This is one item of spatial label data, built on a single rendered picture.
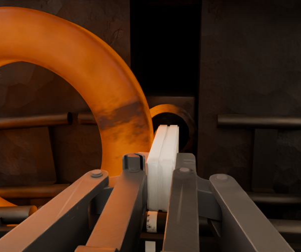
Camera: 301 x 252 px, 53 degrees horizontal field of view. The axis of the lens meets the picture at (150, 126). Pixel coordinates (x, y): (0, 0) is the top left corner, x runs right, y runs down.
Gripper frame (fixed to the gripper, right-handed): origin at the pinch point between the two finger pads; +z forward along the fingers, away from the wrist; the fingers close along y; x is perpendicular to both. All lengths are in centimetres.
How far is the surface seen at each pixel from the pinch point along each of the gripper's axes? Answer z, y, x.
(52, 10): 8.7, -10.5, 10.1
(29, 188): 4.1, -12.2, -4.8
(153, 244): -2.9, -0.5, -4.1
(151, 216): -1.9, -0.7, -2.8
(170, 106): 11.0, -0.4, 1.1
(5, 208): -1.8, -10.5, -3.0
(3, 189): 4.2, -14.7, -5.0
